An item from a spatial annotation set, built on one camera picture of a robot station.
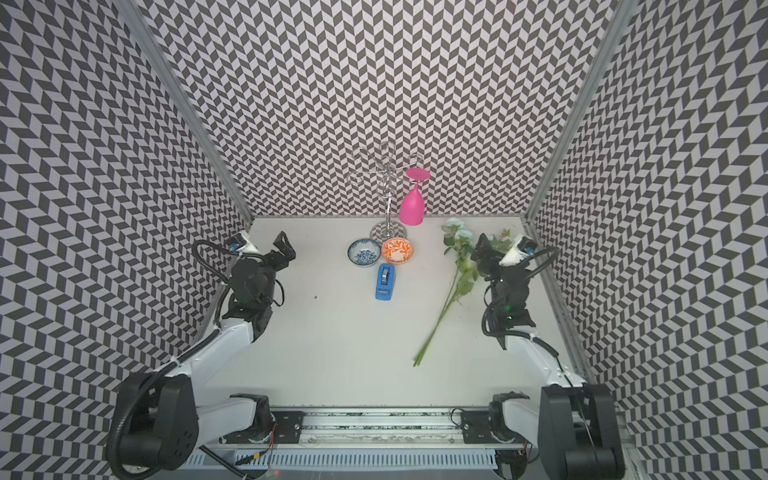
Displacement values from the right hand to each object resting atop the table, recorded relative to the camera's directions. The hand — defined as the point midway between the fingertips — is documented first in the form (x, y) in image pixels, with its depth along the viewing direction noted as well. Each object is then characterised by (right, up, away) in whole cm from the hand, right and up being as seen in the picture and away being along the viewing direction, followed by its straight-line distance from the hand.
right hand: (494, 245), depth 81 cm
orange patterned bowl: (-27, -2, +24) cm, 36 cm away
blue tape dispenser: (-31, -12, +15) cm, 36 cm away
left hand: (-61, +1, +1) cm, 61 cm away
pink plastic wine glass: (-22, +12, +10) cm, 27 cm away
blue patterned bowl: (-38, -3, +24) cm, 46 cm away
